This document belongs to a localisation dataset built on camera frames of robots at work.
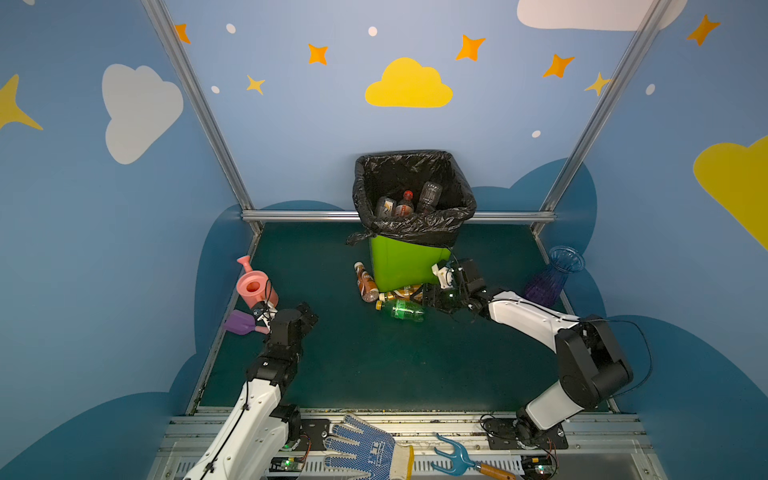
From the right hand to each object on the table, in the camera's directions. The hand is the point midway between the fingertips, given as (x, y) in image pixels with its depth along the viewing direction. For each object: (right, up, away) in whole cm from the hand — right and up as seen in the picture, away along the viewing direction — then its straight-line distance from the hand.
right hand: (422, 296), depth 88 cm
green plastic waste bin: (-7, +10, 0) cm, 12 cm away
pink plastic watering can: (-52, +3, +2) cm, 52 cm away
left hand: (-35, -4, -5) cm, 35 cm away
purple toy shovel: (-57, -9, +6) cm, 58 cm away
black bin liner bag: (-10, +38, +5) cm, 40 cm away
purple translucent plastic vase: (+39, +3, +2) cm, 39 cm away
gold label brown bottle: (-6, 0, +8) cm, 10 cm away
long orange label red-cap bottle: (-5, +27, +5) cm, 28 cm away
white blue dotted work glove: (-13, -36, -17) cm, 42 cm away
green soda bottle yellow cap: (-6, -5, +5) cm, 9 cm away
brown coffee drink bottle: (-18, +3, +10) cm, 21 cm away
